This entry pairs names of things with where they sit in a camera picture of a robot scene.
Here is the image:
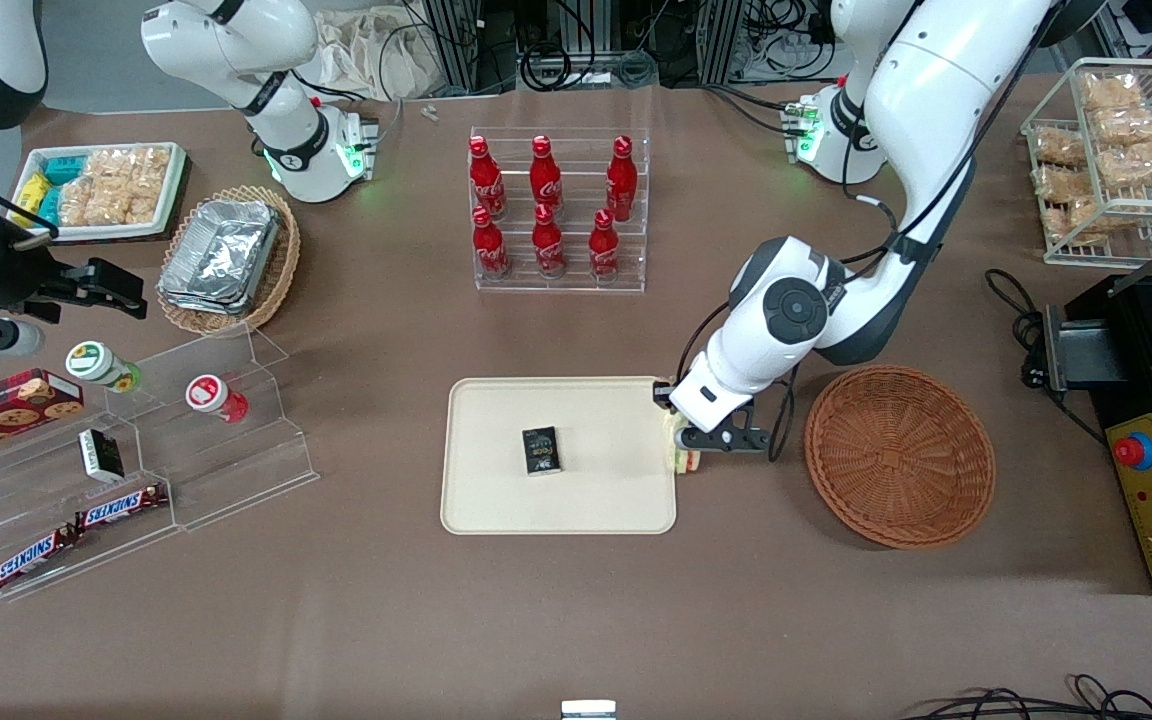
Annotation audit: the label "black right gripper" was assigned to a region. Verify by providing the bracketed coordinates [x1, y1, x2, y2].
[0, 240, 147, 326]

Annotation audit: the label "triangular sandwich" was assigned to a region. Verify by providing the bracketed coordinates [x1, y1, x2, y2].
[672, 412, 704, 475]

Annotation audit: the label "white rectangular snack tray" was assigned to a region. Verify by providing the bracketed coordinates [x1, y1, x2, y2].
[11, 142, 188, 244]

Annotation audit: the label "cream plastic tray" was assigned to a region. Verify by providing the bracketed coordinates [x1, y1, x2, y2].
[440, 376, 678, 536]

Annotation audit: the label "oval light wicker basket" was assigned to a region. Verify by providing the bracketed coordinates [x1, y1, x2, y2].
[156, 185, 302, 336]

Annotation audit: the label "brown round wicker basket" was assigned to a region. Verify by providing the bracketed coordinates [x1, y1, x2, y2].
[804, 365, 997, 550]

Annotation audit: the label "green lid drink cup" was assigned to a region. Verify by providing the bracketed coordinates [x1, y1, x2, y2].
[65, 340, 143, 394]

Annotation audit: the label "clear rice cracker bag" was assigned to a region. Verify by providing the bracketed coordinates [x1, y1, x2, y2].
[84, 148, 142, 201]
[56, 176, 102, 227]
[124, 146, 173, 226]

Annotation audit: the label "stacked foil containers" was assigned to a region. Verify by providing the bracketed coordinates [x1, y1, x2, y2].
[158, 199, 283, 317]

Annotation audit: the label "clear acrylic bottle rack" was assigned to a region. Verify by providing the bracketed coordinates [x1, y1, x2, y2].
[469, 127, 652, 294]

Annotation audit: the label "red cola bottle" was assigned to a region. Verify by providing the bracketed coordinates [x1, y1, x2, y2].
[471, 205, 512, 281]
[532, 203, 568, 279]
[530, 135, 565, 216]
[589, 208, 623, 283]
[606, 135, 639, 223]
[469, 135, 508, 221]

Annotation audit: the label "red lid drink cup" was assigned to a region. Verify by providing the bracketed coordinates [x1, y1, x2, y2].
[185, 374, 250, 424]

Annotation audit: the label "small black white box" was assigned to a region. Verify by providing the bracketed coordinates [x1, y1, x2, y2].
[78, 428, 126, 485]

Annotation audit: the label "snickers chocolate bar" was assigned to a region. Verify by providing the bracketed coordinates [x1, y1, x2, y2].
[73, 484, 170, 532]
[0, 525, 83, 592]

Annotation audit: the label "clear acrylic step shelf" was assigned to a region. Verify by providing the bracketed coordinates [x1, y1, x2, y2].
[0, 322, 320, 603]

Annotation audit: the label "beige cloth bag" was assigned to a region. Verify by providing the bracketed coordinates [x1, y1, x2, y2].
[314, 5, 449, 102]

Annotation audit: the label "clear fried snack bag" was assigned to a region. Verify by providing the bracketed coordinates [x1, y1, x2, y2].
[1081, 72, 1145, 111]
[1091, 106, 1152, 148]
[1032, 165, 1094, 203]
[1041, 198, 1105, 247]
[1096, 140, 1152, 192]
[1030, 128, 1087, 167]

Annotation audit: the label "black sealing machine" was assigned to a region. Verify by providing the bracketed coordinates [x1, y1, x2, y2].
[1041, 220, 1152, 597]

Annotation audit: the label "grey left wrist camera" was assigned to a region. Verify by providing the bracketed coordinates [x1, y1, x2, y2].
[678, 422, 773, 455]

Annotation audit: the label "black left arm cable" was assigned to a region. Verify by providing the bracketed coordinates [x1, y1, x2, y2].
[674, 0, 1062, 463]

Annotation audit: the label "aluminium frame rack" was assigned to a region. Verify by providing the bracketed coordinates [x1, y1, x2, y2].
[420, 0, 519, 97]
[698, 0, 749, 87]

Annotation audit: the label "black machine power cable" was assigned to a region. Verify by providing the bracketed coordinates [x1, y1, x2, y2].
[983, 268, 1109, 443]

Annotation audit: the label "black floor cables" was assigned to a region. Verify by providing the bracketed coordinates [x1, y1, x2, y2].
[899, 674, 1152, 720]

